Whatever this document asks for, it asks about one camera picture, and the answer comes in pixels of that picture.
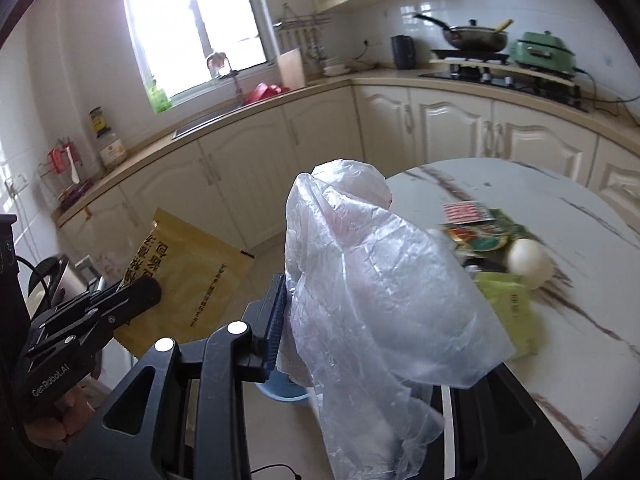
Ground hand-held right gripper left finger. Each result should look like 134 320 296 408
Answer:
55 272 291 480

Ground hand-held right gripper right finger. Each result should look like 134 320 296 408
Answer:
430 365 583 480

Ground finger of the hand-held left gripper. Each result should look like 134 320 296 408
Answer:
87 275 162 333
89 277 123 298

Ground blue plastic bin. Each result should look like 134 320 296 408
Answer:
244 299 313 404

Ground yellow foil packet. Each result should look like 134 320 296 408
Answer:
112 207 257 358

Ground clear plastic bag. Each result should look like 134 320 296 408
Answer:
284 159 516 480

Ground white rounded case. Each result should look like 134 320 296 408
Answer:
506 238 555 290

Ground person's left hand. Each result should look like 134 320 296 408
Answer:
22 382 98 443

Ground silver appliance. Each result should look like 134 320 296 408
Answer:
27 255 76 311

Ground black appliance with knobs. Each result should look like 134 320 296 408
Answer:
0 214 31 321

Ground light green packet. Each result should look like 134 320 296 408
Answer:
472 270 540 358

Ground clear jar red label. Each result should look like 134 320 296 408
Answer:
97 132 128 171

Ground yellow label sauce bottle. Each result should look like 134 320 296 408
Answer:
89 106 112 138

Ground cream base cabinets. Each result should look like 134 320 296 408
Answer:
52 72 640 321

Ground dark green wrapper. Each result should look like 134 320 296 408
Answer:
442 210 531 261

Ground steel sink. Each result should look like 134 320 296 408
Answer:
172 102 251 138

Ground green detergent bottle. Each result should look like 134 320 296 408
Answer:
146 76 172 115

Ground red striped packet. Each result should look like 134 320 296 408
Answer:
442 201 490 224

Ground steel faucet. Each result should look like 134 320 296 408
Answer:
206 51 246 106

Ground wooden cutting board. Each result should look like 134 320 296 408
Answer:
276 47 307 90

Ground stack of white bowls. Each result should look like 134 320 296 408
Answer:
320 57 351 77

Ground sliding window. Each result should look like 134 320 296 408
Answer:
122 0 268 101

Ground black electric kettle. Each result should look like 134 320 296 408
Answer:
391 35 417 71

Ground black gas stove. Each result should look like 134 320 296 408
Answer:
419 70 591 111

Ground black flat cooktop tray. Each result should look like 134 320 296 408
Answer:
431 49 511 61

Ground wooden stove board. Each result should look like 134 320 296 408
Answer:
429 57 576 83

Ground black wok with lid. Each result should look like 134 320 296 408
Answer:
414 14 515 52

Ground green electric cooker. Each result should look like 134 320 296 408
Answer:
509 30 578 73

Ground wire rack with red utensils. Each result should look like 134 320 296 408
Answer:
37 140 96 211

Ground white wall socket with plug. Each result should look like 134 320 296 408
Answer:
4 172 28 198

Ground thin black cable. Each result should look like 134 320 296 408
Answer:
250 466 301 480

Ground wall utensil rack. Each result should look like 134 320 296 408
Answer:
272 4 333 61

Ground black cooker power cable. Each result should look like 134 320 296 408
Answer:
575 67 640 126

